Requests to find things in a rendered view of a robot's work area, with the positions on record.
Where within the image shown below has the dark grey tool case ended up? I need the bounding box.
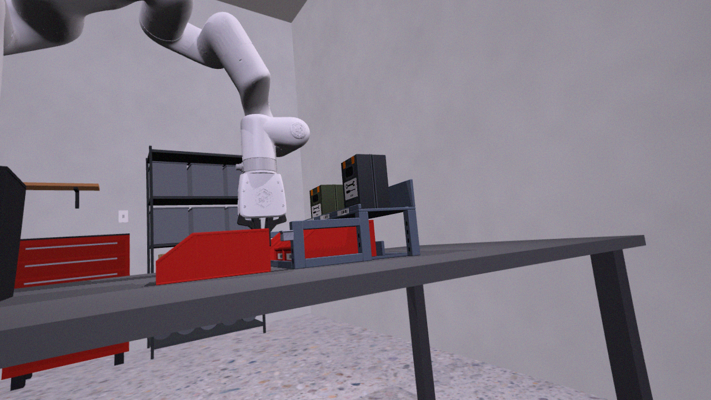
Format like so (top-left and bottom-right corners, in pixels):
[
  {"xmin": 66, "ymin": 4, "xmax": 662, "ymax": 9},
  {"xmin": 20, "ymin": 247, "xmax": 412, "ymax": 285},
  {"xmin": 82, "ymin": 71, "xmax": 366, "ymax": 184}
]
[{"xmin": 341, "ymin": 154, "xmax": 390, "ymax": 209}]

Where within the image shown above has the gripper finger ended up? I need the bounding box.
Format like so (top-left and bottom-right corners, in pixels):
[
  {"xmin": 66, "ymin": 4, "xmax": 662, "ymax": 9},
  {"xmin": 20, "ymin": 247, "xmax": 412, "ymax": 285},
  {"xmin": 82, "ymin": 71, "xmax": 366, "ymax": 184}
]
[
  {"xmin": 237, "ymin": 214, "xmax": 261, "ymax": 229},
  {"xmin": 264, "ymin": 215, "xmax": 287, "ymax": 246}
]

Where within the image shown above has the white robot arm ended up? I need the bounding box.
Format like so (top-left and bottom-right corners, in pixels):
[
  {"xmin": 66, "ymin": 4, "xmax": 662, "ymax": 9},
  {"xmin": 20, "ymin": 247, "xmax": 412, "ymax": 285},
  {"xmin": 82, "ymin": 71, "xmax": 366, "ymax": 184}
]
[{"xmin": 0, "ymin": 0, "xmax": 310, "ymax": 174}]

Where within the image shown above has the red bin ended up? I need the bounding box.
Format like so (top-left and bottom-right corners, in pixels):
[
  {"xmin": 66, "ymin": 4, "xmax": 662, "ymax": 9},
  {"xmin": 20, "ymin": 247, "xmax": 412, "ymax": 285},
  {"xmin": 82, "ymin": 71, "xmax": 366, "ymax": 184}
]
[
  {"xmin": 270, "ymin": 233, "xmax": 281, "ymax": 260},
  {"xmin": 156, "ymin": 228, "xmax": 271, "ymax": 286},
  {"xmin": 282, "ymin": 220, "xmax": 377, "ymax": 261},
  {"xmin": 274, "ymin": 241, "xmax": 287, "ymax": 261}
]

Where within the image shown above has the dark green tool case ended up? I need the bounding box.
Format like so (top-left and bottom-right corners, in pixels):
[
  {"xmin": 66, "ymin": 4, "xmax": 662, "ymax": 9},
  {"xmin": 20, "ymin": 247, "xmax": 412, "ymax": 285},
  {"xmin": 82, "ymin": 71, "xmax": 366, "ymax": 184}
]
[{"xmin": 309, "ymin": 184, "xmax": 344, "ymax": 218}]

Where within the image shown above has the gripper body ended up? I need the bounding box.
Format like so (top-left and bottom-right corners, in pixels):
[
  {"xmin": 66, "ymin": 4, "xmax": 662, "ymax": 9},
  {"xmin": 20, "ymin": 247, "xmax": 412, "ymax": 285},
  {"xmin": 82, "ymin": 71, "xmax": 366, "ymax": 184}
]
[{"xmin": 238, "ymin": 170, "xmax": 287, "ymax": 219}]

